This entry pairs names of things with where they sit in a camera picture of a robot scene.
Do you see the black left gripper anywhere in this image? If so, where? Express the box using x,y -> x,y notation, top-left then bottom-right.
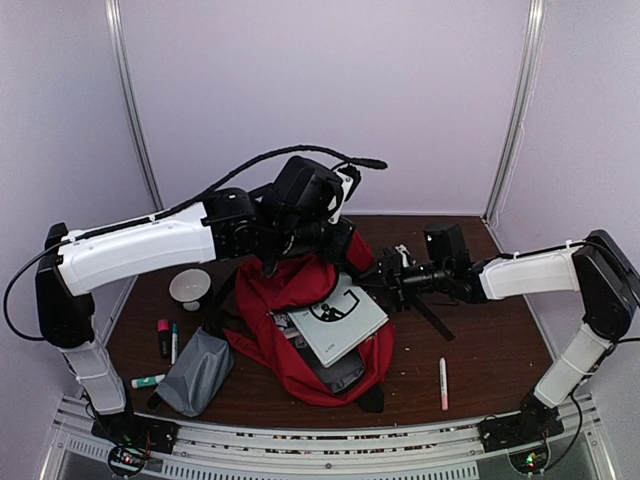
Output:
271,214 -> 357,264

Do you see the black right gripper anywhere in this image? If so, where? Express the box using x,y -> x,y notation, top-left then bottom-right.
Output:
352,252 -> 451,312

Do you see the grey book with G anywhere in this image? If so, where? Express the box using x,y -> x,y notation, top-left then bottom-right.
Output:
288,277 -> 388,367

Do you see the grey pencil pouch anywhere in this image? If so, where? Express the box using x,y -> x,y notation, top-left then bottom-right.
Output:
146,328 -> 235,418

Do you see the rose cover book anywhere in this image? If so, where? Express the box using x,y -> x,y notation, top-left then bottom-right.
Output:
270,312 -> 308,349

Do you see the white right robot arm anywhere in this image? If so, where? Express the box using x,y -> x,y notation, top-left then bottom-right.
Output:
356,224 -> 639,442

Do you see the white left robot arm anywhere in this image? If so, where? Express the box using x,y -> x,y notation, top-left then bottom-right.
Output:
28,145 -> 383,444

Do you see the pink white pen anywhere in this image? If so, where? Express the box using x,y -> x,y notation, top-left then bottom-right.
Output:
438,357 -> 449,411

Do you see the white bowl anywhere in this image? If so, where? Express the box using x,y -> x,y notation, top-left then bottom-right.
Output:
169,269 -> 212,312

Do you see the blue white pen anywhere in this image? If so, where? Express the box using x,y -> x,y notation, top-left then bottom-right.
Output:
170,323 -> 179,365

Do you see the pink black highlighter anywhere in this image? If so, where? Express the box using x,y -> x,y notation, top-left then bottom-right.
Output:
157,319 -> 171,359

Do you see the green white glue stick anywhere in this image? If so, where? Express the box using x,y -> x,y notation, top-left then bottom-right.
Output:
131,374 -> 165,389

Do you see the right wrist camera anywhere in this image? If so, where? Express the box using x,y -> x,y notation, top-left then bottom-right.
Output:
423,223 -> 472,271

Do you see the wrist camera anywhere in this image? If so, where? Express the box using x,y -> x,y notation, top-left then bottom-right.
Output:
273,156 -> 342,220
423,223 -> 472,271

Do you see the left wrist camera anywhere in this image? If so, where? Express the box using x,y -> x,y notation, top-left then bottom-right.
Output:
273,156 -> 342,220

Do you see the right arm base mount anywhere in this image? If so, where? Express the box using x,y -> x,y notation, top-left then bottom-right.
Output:
478,413 -> 564,477

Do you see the aluminium front rail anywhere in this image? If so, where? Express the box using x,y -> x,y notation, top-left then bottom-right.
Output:
42,394 -> 614,480

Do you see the right aluminium frame post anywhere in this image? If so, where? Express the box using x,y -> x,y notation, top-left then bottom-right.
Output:
484,0 -> 547,225

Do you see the aluminium frame post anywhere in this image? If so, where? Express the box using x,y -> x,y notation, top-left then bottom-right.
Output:
104,0 -> 164,211
484,0 -> 547,225

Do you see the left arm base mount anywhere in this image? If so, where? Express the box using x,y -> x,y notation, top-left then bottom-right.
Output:
91,415 -> 179,478

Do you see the left aluminium frame post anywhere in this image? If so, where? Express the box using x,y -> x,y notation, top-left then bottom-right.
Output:
104,0 -> 164,211

